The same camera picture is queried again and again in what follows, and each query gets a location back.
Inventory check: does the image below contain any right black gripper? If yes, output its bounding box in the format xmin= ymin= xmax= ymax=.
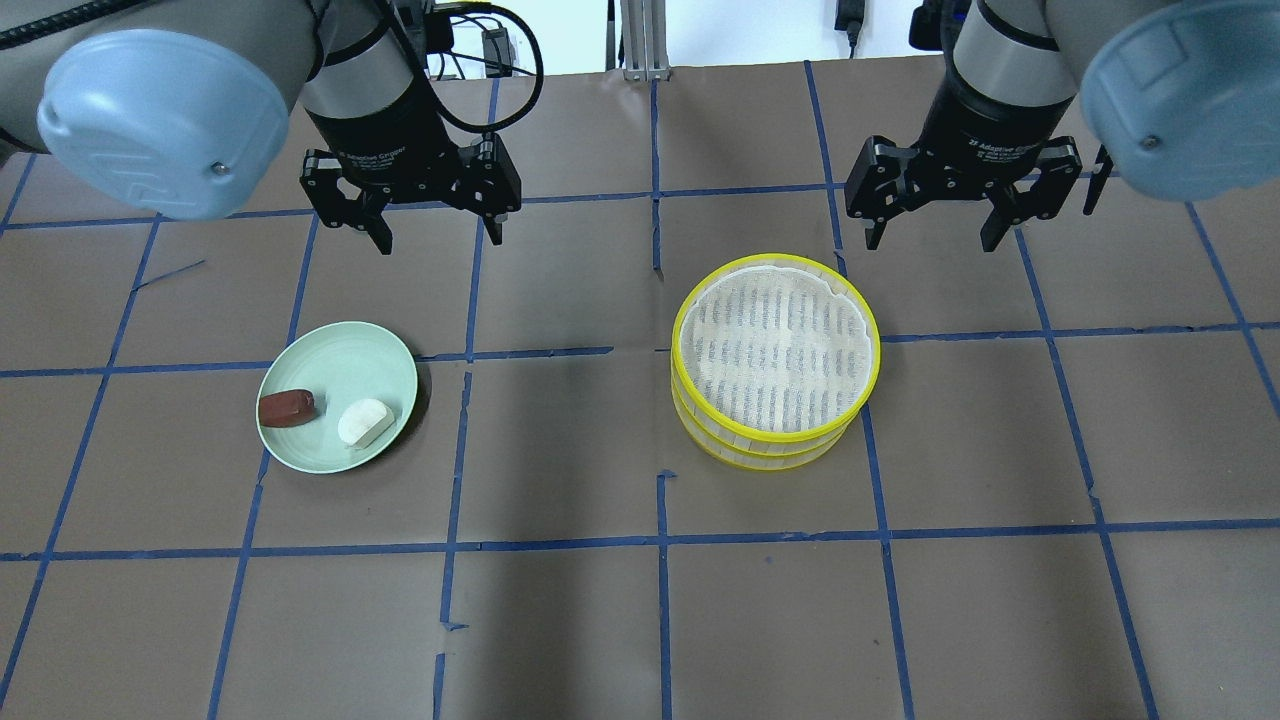
xmin=845 ymin=76 xmax=1082 ymax=252

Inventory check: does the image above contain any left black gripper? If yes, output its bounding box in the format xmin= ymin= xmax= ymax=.
xmin=300 ymin=78 xmax=524 ymax=256

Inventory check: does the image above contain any white bun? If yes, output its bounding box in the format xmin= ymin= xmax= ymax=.
xmin=335 ymin=398 xmax=396 ymax=448

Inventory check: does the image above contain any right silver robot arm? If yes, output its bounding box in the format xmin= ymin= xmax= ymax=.
xmin=844 ymin=1 xmax=1279 ymax=252

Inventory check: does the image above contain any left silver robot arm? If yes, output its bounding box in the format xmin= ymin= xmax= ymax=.
xmin=3 ymin=1 xmax=524 ymax=255

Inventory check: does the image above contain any light green plate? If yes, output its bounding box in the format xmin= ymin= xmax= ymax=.
xmin=257 ymin=322 xmax=419 ymax=474

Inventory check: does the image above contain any brown bun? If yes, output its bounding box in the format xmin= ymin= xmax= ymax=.
xmin=257 ymin=389 xmax=317 ymax=428

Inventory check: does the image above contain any aluminium frame post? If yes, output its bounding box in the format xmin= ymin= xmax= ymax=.
xmin=616 ymin=0 xmax=672 ymax=82

